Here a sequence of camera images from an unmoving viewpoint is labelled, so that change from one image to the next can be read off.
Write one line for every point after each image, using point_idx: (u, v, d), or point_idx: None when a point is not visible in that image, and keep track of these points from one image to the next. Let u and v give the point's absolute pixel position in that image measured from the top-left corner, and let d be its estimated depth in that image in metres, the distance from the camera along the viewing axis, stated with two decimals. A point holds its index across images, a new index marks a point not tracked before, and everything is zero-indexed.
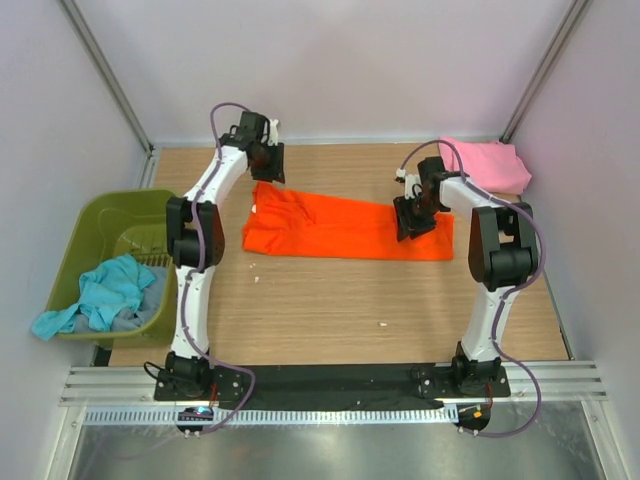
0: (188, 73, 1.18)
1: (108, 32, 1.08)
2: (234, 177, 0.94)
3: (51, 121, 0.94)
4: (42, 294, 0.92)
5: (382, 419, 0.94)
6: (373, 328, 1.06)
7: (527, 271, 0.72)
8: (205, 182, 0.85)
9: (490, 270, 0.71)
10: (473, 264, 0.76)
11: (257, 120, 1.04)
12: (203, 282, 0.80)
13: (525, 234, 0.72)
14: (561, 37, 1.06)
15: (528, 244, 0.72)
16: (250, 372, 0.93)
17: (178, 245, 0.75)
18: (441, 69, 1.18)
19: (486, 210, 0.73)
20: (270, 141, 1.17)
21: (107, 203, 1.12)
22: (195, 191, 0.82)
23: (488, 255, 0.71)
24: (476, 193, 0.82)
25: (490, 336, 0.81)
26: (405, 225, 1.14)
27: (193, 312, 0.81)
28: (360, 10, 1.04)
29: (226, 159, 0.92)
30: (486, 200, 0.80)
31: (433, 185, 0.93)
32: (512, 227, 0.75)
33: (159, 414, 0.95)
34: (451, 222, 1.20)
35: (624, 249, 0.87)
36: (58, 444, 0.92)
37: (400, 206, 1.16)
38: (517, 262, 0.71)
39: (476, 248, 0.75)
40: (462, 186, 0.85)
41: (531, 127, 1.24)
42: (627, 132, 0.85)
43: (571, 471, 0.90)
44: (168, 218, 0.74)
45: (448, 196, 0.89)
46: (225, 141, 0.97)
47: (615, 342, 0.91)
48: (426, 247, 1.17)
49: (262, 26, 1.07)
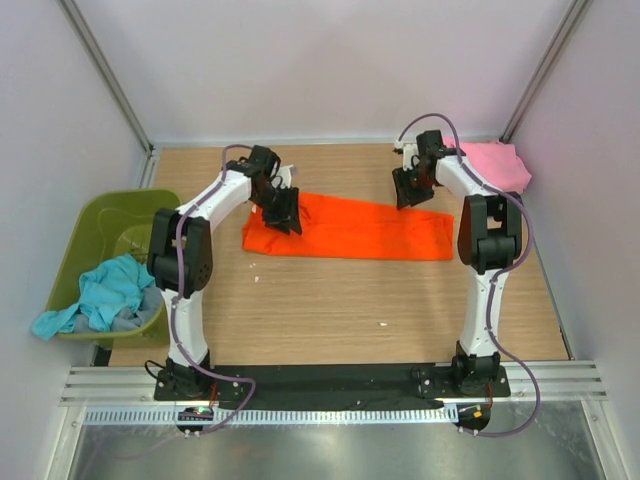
0: (188, 73, 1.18)
1: (108, 33, 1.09)
2: (233, 204, 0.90)
3: (51, 121, 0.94)
4: (42, 294, 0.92)
5: (382, 419, 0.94)
6: (373, 328, 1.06)
7: (513, 255, 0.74)
8: (202, 198, 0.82)
9: (476, 253, 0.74)
10: (462, 247, 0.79)
11: (268, 155, 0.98)
12: (191, 303, 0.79)
13: (513, 220, 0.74)
14: (561, 36, 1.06)
15: (514, 230, 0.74)
16: (250, 381, 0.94)
17: (158, 262, 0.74)
18: (441, 70, 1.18)
19: (478, 197, 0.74)
20: (282, 183, 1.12)
21: (106, 203, 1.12)
22: (189, 207, 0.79)
23: (475, 240, 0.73)
24: (470, 178, 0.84)
25: (485, 326, 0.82)
26: (404, 196, 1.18)
27: (185, 328, 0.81)
28: (360, 10, 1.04)
29: (228, 182, 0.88)
30: (479, 187, 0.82)
31: (430, 161, 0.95)
32: (502, 214, 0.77)
33: (159, 414, 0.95)
34: (451, 221, 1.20)
35: (623, 249, 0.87)
36: (58, 444, 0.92)
37: (398, 178, 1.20)
38: (502, 246, 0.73)
39: (464, 232, 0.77)
40: (457, 168, 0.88)
41: (531, 127, 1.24)
42: (627, 132, 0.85)
43: (571, 471, 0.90)
44: (154, 232, 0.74)
45: (444, 176, 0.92)
46: (231, 166, 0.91)
47: (615, 342, 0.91)
48: (426, 247, 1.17)
49: (262, 26, 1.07)
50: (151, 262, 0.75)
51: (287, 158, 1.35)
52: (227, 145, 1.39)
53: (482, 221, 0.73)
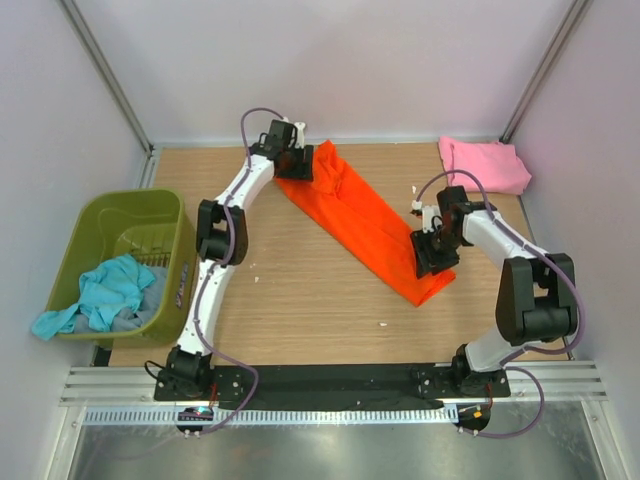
0: (188, 73, 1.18)
1: (108, 33, 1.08)
2: (261, 184, 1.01)
3: (51, 122, 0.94)
4: (42, 294, 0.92)
5: (383, 419, 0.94)
6: (374, 328, 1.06)
7: (561, 332, 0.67)
8: (235, 187, 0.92)
9: (524, 329, 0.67)
10: (501, 320, 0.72)
11: (284, 129, 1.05)
12: (223, 277, 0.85)
13: (563, 288, 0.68)
14: (561, 37, 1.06)
15: (566, 300, 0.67)
16: (254, 371, 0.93)
17: (206, 243, 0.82)
18: (441, 70, 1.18)
19: (521, 263, 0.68)
20: (296, 143, 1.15)
21: (107, 203, 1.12)
22: (226, 196, 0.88)
23: (521, 314, 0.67)
24: (508, 237, 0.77)
25: (497, 361, 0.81)
26: (425, 260, 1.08)
27: (208, 302, 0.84)
28: (360, 11, 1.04)
29: (253, 169, 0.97)
30: (519, 247, 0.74)
31: (455, 215, 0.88)
32: (549, 278, 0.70)
33: (159, 414, 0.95)
34: (452, 279, 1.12)
35: (623, 249, 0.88)
36: (57, 444, 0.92)
37: (418, 242, 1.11)
38: (554, 320, 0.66)
39: (505, 300, 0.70)
40: (490, 225, 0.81)
41: (531, 128, 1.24)
42: (627, 133, 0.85)
43: (571, 471, 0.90)
44: (200, 219, 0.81)
45: (472, 232, 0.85)
46: (255, 151, 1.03)
47: (615, 341, 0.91)
48: (411, 284, 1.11)
49: (262, 26, 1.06)
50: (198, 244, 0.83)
51: None
52: (227, 145, 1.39)
53: (527, 291, 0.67)
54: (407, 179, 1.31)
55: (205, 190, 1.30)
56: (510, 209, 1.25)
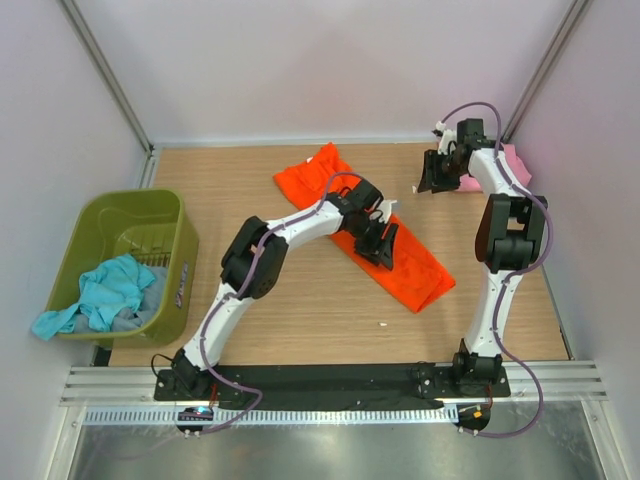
0: (188, 73, 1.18)
1: (109, 34, 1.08)
2: (317, 233, 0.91)
3: (51, 122, 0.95)
4: (42, 294, 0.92)
5: (382, 419, 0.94)
6: (374, 328, 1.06)
7: (527, 258, 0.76)
8: (290, 220, 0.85)
9: (492, 252, 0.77)
10: (478, 244, 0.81)
11: (371, 193, 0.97)
12: (236, 307, 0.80)
13: (535, 224, 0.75)
14: (561, 37, 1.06)
15: (535, 234, 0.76)
16: (257, 393, 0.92)
17: (232, 260, 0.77)
18: (441, 71, 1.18)
19: (503, 200, 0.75)
20: (381, 217, 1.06)
21: (107, 203, 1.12)
22: (277, 224, 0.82)
23: (492, 240, 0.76)
24: (501, 174, 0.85)
25: (489, 322, 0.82)
26: (430, 178, 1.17)
27: (217, 325, 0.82)
28: (360, 10, 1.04)
29: (322, 212, 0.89)
30: (507, 186, 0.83)
31: (465, 149, 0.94)
32: (526, 216, 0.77)
33: (159, 414, 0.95)
34: (451, 286, 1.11)
35: (623, 249, 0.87)
36: (58, 444, 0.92)
37: (429, 159, 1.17)
38: (518, 248, 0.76)
39: (483, 229, 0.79)
40: (492, 161, 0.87)
41: (531, 128, 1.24)
42: (627, 132, 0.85)
43: (571, 471, 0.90)
44: (241, 233, 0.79)
45: (475, 166, 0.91)
46: (330, 197, 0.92)
47: (615, 342, 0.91)
48: (407, 291, 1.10)
49: (261, 26, 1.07)
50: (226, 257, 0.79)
51: (287, 158, 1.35)
52: (226, 145, 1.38)
53: (502, 222, 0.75)
54: (407, 179, 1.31)
55: (206, 190, 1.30)
56: None
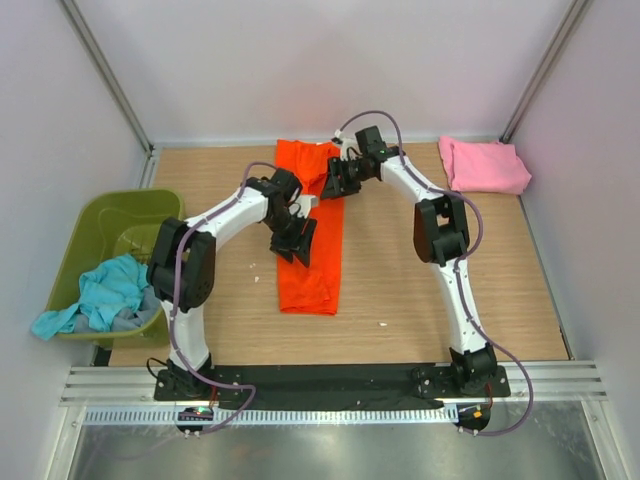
0: (187, 72, 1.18)
1: (109, 34, 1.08)
2: (247, 221, 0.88)
3: (51, 122, 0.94)
4: (42, 294, 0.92)
5: (383, 418, 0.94)
6: (374, 328, 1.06)
7: (464, 244, 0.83)
8: (212, 214, 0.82)
9: (434, 252, 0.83)
10: (418, 246, 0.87)
11: (290, 180, 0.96)
12: (188, 317, 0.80)
13: (459, 215, 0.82)
14: (561, 36, 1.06)
15: (461, 224, 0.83)
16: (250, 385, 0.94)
17: (158, 271, 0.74)
18: (441, 71, 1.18)
19: (426, 204, 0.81)
20: (299, 211, 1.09)
21: (106, 203, 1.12)
22: (198, 220, 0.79)
23: (431, 241, 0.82)
24: (416, 182, 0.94)
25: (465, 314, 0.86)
26: (337, 184, 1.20)
27: (183, 336, 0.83)
28: (361, 10, 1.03)
29: (244, 199, 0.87)
30: (425, 190, 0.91)
31: (373, 162, 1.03)
32: (448, 210, 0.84)
33: (159, 414, 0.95)
34: (332, 311, 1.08)
35: (624, 249, 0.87)
36: (58, 444, 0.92)
37: (334, 167, 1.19)
38: (454, 241, 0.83)
39: (418, 232, 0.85)
40: (402, 170, 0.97)
41: (531, 128, 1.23)
42: (627, 132, 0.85)
43: (571, 471, 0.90)
44: (160, 239, 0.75)
45: (389, 177, 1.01)
46: (251, 184, 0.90)
47: (615, 343, 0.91)
48: (290, 290, 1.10)
49: (262, 25, 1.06)
50: (151, 270, 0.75)
51: None
52: (225, 144, 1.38)
53: (433, 223, 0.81)
54: None
55: (205, 190, 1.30)
56: (510, 209, 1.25)
